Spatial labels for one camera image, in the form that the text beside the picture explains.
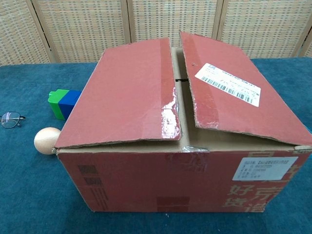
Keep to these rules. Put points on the large red cardboard box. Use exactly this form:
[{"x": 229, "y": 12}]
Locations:
[{"x": 136, "y": 87}]

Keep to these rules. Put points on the green and blue toy block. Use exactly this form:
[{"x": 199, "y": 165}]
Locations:
[{"x": 64, "y": 104}]

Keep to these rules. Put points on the beige wooden egg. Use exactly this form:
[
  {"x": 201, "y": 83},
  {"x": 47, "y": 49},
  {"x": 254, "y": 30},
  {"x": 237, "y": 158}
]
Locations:
[{"x": 45, "y": 141}]

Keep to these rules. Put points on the woven rattan folding screen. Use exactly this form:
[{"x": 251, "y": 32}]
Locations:
[{"x": 85, "y": 26}]

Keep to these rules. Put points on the teal blue table cloth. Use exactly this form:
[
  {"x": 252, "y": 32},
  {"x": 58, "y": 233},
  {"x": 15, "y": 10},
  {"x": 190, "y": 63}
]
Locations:
[{"x": 29, "y": 190}]

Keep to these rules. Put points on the thin metal frame eyeglasses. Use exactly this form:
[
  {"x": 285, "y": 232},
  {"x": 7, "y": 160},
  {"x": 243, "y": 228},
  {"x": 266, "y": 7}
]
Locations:
[{"x": 9, "y": 120}]

